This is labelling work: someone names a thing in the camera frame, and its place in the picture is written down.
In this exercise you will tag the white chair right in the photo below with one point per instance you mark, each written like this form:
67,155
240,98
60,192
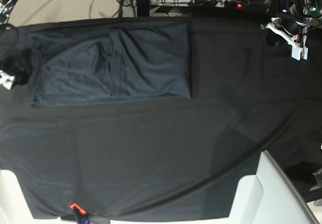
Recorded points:
269,197

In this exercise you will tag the blue clamp bottom edge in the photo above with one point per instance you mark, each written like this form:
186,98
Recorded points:
80,215

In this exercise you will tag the white power strip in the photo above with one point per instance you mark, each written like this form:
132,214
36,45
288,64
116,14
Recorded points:
188,3

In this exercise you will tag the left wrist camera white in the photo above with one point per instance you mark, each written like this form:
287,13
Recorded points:
299,53

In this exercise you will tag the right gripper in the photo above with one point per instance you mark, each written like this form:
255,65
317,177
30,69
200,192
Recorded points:
16,68

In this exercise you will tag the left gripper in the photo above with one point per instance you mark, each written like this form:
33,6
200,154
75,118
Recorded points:
288,30

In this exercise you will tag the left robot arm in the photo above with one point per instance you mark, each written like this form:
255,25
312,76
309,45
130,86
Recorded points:
306,11

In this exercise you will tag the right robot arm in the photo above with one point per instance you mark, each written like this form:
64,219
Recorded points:
10,35

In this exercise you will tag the dark grey T-shirt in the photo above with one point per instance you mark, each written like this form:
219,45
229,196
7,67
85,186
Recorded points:
98,65

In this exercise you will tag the black stand post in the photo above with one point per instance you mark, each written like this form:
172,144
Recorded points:
143,8

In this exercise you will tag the black table cloth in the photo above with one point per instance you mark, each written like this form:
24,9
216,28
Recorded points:
175,158

